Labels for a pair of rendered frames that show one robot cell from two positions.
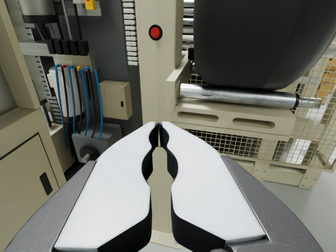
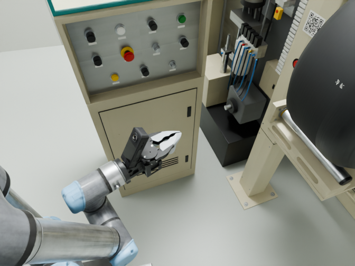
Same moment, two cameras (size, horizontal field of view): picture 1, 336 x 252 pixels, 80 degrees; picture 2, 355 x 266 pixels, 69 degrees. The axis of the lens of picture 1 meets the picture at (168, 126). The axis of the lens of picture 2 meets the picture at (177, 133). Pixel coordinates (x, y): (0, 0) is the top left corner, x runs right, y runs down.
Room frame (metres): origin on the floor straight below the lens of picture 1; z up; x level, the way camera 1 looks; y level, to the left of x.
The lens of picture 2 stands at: (-0.16, -0.40, 1.67)
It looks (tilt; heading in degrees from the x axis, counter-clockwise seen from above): 51 degrees down; 56
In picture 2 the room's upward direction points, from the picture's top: straight up
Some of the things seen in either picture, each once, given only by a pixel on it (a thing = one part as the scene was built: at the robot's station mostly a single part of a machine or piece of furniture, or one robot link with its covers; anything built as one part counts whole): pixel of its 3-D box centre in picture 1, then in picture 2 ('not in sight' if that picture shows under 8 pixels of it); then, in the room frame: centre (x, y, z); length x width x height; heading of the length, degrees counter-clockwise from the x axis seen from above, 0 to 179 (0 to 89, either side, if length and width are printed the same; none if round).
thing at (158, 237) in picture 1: (162, 221); (251, 186); (0.75, 0.03, 0.01); 0.27 x 0.27 x 0.02; 77
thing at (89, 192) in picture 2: not in sight; (86, 191); (-0.19, -0.01, 1.05); 0.11 x 0.08 x 0.09; 3
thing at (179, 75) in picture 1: (182, 77); (311, 102); (0.76, -0.05, 0.90); 0.40 x 0.03 x 0.10; 167
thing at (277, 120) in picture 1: (228, 114); (305, 152); (0.58, -0.19, 0.84); 0.36 x 0.09 x 0.06; 77
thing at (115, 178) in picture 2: not in sight; (113, 176); (-0.11, -0.01, 1.05); 0.08 x 0.05 x 0.08; 93
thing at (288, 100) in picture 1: (233, 95); (312, 143); (0.58, -0.20, 0.90); 0.35 x 0.05 x 0.05; 77
